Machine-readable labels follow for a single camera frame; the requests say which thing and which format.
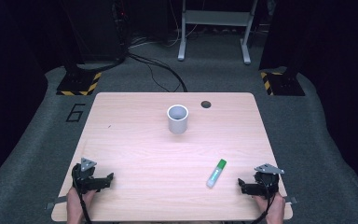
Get black equipment cabinet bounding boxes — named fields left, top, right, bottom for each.
left=60, top=0, right=129, bottom=63

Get green and white marker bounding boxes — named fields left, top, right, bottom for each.
left=205, top=158, right=227, bottom=189

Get grey metal table bracket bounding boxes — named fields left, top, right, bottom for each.
left=45, top=195, right=69, bottom=211
left=283, top=195, right=300, bottom=205

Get person's left hand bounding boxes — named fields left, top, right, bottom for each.
left=66, top=186, right=98, bottom=224

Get black floor cables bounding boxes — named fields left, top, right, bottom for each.
left=74, top=34, right=188, bottom=93

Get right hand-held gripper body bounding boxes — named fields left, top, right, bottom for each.
left=250, top=163, right=285, bottom=199

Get white cup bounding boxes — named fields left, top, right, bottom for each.
left=166, top=104, right=189, bottom=135

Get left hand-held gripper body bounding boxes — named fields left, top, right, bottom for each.
left=71, top=157, right=103, bottom=194

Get black stand base striped tape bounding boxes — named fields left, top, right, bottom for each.
left=259, top=69, right=306, bottom=97
left=55, top=69, right=103, bottom=97

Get white metal desk frame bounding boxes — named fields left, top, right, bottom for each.
left=177, top=0, right=259, bottom=65

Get person's right hand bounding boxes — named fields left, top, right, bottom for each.
left=252, top=191, right=286, bottom=224

